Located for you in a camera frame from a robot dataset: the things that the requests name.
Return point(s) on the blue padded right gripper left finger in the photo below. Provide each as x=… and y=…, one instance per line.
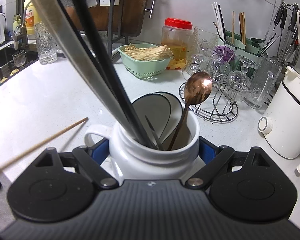
x=99, y=151

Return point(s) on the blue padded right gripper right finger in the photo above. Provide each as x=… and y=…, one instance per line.
x=207, y=150

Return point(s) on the wooden chopstick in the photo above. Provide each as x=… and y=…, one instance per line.
x=40, y=144

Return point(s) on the white ceramic soup spoon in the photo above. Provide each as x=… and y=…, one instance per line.
x=175, y=115
x=157, y=108

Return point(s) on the small steel fork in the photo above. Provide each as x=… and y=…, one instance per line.
x=159, y=144

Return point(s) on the white ceramic jar with handle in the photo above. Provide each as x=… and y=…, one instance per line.
x=132, y=160

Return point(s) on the copper coloured small spoon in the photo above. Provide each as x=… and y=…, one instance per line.
x=197, y=89

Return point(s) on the dark kitchen faucet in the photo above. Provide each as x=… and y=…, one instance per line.
x=10, y=8

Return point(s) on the white electric cooker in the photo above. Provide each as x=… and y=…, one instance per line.
x=280, y=123

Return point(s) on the textured glass pitcher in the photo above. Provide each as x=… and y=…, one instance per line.
x=203, y=45

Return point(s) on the green plastic basket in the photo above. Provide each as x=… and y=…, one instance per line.
x=143, y=69

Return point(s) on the textured glass mug right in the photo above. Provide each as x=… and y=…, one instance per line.
x=262, y=82

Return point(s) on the purple lid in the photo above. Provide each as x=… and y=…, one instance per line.
x=225, y=52

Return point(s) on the bundle of dried noodles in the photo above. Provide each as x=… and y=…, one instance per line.
x=148, y=54

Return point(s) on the green utensil holder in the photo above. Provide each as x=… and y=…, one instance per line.
x=235, y=35

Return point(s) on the tall textured glass mug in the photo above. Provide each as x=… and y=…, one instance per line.
x=46, y=45

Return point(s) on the red lidded plastic jar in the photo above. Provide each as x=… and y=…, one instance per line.
x=176, y=35

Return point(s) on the stemmed glass in sink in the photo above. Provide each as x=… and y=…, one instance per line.
x=19, y=58

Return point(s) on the wooden cutting board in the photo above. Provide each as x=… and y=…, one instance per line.
x=133, y=12

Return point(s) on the yellow detergent jug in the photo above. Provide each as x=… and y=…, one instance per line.
x=31, y=17

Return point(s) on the hanging utensil set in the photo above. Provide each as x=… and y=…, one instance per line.
x=284, y=29

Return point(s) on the wire glass drying rack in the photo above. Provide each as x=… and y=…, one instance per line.
x=230, y=82

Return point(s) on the black dish rack frame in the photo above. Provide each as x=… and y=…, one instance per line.
x=110, y=12

